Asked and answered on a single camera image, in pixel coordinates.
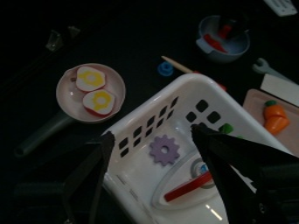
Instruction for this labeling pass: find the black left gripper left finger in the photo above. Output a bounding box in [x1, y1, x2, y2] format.
[7, 130, 118, 224]

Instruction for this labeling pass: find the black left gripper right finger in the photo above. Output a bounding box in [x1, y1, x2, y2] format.
[191, 123, 299, 224]

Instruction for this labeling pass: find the green toy nut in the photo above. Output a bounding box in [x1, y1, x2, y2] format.
[218, 122, 235, 135]

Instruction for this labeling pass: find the blue toy nut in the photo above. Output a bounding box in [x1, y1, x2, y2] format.
[156, 61, 175, 77]

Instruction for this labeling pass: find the pink toy cutting board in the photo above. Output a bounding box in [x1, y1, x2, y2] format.
[242, 88, 299, 158]

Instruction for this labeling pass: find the orange toy carrot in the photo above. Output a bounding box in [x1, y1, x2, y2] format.
[263, 100, 291, 136]

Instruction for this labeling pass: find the purple toy gear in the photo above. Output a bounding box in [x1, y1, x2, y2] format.
[148, 134, 182, 167]

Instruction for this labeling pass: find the pink toy frying pan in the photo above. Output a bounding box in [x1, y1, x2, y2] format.
[14, 63, 127, 158]

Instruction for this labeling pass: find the toy fried egg slice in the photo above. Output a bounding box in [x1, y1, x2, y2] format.
[82, 88, 118, 116]
[75, 66, 108, 93]

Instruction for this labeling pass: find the white flat box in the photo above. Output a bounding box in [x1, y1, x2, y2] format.
[259, 73, 299, 108]

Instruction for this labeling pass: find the white plastic slotted basket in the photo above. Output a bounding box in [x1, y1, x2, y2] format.
[102, 73, 294, 224]

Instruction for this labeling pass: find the grey toy wrench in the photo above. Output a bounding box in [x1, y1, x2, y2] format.
[251, 57, 297, 84]

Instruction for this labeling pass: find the pale blue toy pot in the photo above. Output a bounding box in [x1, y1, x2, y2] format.
[195, 15, 251, 64]

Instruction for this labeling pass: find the red toy piece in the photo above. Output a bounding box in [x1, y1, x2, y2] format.
[203, 33, 230, 54]

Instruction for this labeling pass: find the clear lid with red handle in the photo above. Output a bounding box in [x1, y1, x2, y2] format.
[151, 151, 221, 211]

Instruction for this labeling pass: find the wooden toy knife orange handle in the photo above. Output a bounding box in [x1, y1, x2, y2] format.
[162, 55, 229, 91]

